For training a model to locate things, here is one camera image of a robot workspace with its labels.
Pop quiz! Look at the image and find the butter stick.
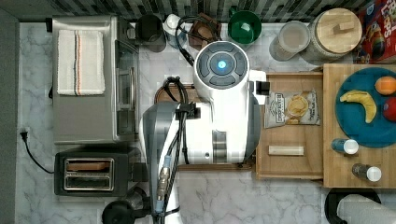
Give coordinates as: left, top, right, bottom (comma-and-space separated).
268, 146, 304, 156

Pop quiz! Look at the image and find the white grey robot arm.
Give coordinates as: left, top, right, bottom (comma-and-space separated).
139, 41, 267, 224

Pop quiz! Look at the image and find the round wooden tray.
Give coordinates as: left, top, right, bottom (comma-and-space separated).
154, 83, 200, 105

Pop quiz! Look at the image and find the silver toaster oven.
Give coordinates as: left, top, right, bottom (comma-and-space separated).
52, 16, 138, 144

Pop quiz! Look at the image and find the blue white-capped bottle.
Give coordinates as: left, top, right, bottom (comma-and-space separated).
163, 14, 187, 49

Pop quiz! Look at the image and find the dark grey cup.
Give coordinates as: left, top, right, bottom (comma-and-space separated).
135, 15, 166, 52

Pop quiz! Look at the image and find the green plastic pot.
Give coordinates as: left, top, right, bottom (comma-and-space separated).
228, 7, 262, 45

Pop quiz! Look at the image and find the potato chips bag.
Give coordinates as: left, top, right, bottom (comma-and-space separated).
263, 90, 320, 129

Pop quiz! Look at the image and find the black two-slot toaster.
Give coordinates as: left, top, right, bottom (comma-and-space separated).
54, 146, 149, 197

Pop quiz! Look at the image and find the grey-lidded plastic container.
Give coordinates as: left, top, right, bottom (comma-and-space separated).
269, 21, 310, 62

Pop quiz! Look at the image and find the open wooden drawer box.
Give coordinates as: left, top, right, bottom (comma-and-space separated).
255, 72, 323, 180

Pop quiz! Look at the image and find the white striped folded towel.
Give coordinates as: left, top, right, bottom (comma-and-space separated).
57, 30, 106, 96

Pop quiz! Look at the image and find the blue round plate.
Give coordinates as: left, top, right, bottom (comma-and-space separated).
335, 67, 396, 147

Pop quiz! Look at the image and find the blue white-capped shaker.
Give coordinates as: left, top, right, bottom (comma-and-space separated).
331, 138, 359, 155

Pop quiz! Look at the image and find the yellow toy banana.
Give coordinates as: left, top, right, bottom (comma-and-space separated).
339, 90, 377, 123

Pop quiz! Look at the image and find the jar with wooden lid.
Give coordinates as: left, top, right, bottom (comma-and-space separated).
301, 7, 362, 64

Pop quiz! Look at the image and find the wooden cutting board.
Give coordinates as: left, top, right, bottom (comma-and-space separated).
322, 63, 395, 189

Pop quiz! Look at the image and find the white paper towel roll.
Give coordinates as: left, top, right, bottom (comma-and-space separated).
337, 194, 396, 224

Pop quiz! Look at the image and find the dark white-capped shaker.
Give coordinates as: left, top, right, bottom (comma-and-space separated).
352, 163, 382, 182

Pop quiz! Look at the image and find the toy orange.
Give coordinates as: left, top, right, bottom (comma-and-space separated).
375, 77, 396, 95

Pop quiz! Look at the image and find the red Froot Loops box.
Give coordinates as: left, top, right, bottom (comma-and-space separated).
354, 0, 396, 64

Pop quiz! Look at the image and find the red toy apple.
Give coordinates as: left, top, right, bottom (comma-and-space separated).
383, 97, 396, 121

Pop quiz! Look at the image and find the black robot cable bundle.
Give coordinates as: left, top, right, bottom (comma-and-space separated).
162, 76, 191, 224

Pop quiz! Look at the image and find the black power cable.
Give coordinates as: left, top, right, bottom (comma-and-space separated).
20, 130, 56, 175

